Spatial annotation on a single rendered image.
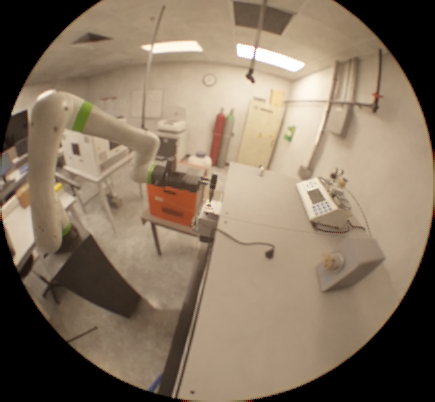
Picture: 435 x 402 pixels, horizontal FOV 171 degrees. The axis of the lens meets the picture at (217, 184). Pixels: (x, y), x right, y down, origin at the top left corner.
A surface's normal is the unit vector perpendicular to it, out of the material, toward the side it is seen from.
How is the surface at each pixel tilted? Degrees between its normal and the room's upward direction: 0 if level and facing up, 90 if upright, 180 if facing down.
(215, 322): 0
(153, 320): 0
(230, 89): 90
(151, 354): 0
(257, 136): 90
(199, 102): 90
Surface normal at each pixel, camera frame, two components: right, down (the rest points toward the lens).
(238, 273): 0.18, -0.83
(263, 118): -0.15, 0.51
